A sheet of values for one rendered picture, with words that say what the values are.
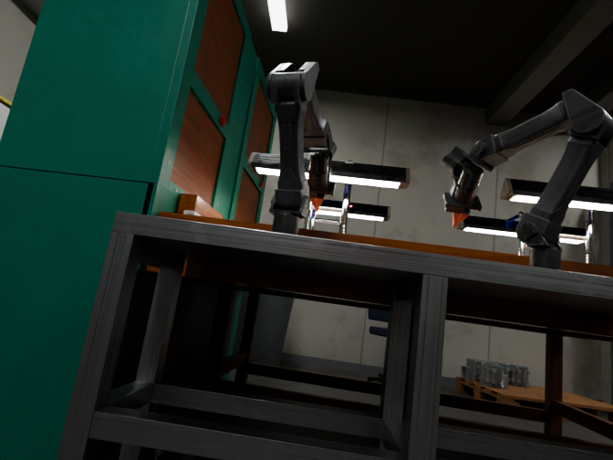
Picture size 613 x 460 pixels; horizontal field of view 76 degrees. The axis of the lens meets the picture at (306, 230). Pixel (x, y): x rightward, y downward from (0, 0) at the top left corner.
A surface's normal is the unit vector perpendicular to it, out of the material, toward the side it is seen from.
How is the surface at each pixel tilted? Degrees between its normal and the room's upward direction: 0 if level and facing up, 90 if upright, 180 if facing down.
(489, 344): 90
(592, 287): 90
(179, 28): 90
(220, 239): 90
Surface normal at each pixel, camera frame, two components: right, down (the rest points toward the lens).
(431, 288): -0.03, -0.19
